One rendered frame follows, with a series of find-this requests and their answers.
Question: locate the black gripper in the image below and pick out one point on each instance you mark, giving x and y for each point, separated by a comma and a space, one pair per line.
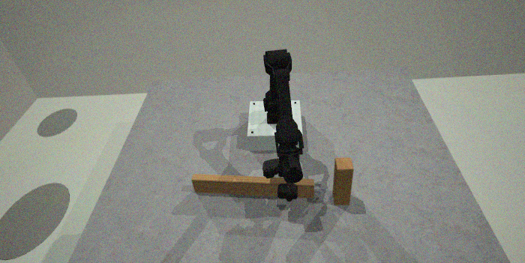
287, 191

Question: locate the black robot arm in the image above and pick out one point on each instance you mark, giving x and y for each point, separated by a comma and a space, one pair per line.
277, 102

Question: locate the wooden side rail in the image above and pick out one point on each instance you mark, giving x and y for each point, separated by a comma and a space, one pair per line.
249, 185

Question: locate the wooden post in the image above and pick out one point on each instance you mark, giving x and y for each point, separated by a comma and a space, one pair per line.
342, 181

